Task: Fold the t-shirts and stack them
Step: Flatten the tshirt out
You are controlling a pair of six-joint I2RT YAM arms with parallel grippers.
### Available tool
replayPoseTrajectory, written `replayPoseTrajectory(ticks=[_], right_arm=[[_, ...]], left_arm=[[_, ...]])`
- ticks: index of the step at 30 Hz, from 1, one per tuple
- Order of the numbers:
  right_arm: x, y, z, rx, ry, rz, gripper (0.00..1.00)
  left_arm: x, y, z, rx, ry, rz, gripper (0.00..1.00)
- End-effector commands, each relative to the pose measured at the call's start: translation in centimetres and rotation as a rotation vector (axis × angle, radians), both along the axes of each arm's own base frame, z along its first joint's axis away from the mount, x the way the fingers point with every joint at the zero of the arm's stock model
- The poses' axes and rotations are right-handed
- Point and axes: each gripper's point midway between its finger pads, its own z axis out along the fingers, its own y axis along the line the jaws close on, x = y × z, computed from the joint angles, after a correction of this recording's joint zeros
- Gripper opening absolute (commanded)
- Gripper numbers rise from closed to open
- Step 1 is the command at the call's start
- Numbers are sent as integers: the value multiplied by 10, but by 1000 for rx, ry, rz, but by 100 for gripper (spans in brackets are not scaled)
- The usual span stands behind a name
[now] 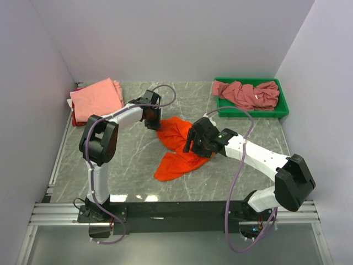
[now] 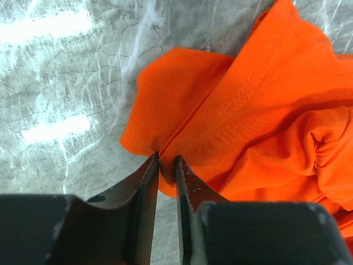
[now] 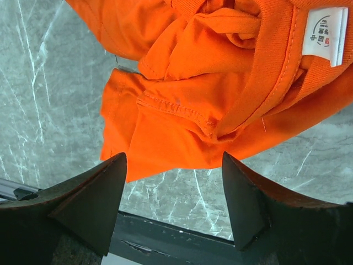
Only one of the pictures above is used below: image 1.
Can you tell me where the orange t-shirt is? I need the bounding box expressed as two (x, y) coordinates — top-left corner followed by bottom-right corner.
(154, 116), (209, 182)

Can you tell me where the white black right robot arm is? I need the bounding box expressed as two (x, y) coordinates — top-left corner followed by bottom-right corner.
(183, 117), (316, 220)

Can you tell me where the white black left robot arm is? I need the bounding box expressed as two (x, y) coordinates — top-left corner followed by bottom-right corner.
(79, 90), (161, 222)

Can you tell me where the folded pink t-shirt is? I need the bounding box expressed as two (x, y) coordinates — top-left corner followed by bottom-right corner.
(80, 78), (124, 118)

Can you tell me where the dusty rose t-shirt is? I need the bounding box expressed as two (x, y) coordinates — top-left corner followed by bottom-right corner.
(212, 81), (280, 111)

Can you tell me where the green plastic tray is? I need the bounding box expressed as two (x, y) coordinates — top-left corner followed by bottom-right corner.
(213, 77), (289, 118)

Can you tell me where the folded white t-shirt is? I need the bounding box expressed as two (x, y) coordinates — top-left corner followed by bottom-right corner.
(67, 91), (80, 112)

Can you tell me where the black base crossbar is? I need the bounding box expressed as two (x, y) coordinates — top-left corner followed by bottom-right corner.
(77, 200), (271, 238)

